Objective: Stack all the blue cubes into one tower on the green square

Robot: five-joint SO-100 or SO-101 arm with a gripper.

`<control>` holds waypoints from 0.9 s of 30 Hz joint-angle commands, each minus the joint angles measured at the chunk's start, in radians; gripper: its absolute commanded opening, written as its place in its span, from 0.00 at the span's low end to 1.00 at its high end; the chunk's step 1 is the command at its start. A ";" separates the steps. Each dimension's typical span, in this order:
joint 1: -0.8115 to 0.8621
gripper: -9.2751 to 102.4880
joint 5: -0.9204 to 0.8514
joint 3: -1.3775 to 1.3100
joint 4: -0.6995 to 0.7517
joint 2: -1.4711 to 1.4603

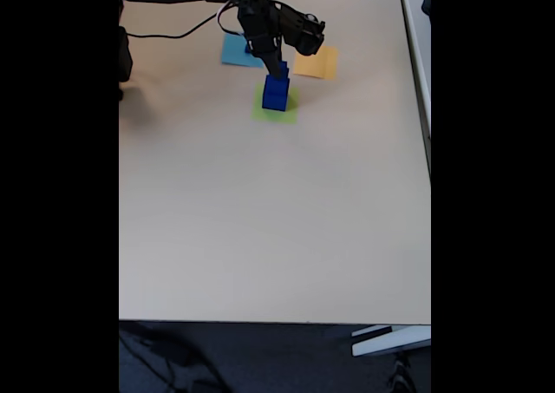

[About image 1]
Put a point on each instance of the green square sheet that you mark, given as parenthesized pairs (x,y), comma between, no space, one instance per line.
(290,116)

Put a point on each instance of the small blue cube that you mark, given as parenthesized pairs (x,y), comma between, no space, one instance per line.
(284,83)

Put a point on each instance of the orange square sheet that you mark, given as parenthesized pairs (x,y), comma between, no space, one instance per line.
(321,65)

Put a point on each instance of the large blue cube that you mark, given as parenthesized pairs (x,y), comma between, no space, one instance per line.
(273,101)

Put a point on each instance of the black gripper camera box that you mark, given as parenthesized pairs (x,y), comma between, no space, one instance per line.
(305,30)

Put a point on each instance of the blue square sheet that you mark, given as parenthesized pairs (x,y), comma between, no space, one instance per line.
(234,56)

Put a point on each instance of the tiny blue cube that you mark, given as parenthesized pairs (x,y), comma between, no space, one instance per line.
(285,66)

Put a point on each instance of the white neighbouring table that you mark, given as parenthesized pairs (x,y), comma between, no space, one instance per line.
(418,41)

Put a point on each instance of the white grey bar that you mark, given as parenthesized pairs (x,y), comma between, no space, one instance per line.
(390,341)

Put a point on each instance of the dark blue object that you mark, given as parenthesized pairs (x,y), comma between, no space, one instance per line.
(427,2)

